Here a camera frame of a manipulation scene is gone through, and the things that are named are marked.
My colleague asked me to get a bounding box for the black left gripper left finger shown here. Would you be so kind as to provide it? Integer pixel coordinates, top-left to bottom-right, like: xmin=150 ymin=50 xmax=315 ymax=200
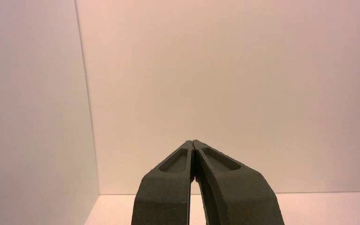
xmin=131 ymin=140 xmax=195 ymax=225

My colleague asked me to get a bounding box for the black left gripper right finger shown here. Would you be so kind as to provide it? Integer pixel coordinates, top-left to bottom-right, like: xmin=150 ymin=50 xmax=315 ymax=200
xmin=193 ymin=139 xmax=285 ymax=225

